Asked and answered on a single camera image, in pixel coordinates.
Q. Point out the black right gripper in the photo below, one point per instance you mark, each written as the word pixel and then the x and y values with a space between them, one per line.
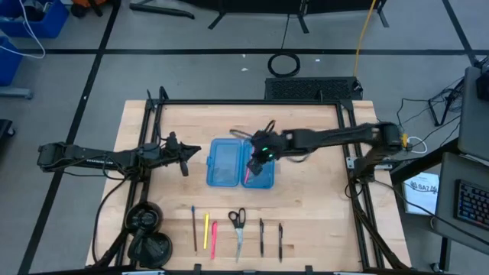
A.
pixel 267 145

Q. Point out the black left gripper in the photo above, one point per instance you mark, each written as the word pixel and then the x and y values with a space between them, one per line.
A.
pixel 172 151

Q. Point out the pink pen with yellow tip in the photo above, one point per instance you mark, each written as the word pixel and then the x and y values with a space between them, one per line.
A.
pixel 247 177

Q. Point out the black pen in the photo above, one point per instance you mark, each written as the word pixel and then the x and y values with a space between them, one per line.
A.
pixel 280 242
pixel 261 237

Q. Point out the brown pencil with blue cap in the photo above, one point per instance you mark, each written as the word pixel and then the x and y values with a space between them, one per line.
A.
pixel 194 229

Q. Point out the yellow highlighter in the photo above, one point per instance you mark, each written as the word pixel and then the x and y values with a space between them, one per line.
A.
pixel 206 231

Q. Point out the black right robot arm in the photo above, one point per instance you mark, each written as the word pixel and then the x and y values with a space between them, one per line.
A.
pixel 336 137

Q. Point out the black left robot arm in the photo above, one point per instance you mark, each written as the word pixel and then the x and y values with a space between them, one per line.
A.
pixel 95 156

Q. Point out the blue plastic supply box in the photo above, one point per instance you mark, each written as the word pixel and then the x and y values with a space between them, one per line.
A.
pixel 225 164

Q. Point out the pink highlighter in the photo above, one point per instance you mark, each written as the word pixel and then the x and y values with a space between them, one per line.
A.
pixel 214 240

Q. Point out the black perforated computer case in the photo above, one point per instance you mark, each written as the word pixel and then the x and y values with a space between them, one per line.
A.
pixel 309 88

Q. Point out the black floor bar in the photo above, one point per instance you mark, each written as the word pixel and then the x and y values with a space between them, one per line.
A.
pixel 160 10

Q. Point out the yellow connector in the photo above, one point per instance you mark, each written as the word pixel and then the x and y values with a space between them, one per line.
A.
pixel 404 140

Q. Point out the black divider panel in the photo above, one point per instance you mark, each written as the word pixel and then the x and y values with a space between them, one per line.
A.
pixel 267 4

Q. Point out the white printed paper sheet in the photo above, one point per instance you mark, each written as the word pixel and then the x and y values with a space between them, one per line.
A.
pixel 420 198

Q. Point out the orange and black vacuum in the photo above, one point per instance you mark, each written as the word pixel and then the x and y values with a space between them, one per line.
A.
pixel 82 7

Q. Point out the grey table foot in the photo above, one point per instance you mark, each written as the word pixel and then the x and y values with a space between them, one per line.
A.
pixel 15 93

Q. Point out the black object on floor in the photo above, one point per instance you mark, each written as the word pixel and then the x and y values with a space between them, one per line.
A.
pixel 4 130

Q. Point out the large blue storage bin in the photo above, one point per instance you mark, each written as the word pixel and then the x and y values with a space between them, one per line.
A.
pixel 53 23

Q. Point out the grey side desk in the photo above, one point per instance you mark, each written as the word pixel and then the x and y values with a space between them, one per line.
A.
pixel 473 130

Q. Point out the black keyboard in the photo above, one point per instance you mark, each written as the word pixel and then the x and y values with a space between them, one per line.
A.
pixel 473 204

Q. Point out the black camera stand base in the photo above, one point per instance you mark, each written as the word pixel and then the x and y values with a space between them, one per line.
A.
pixel 151 250

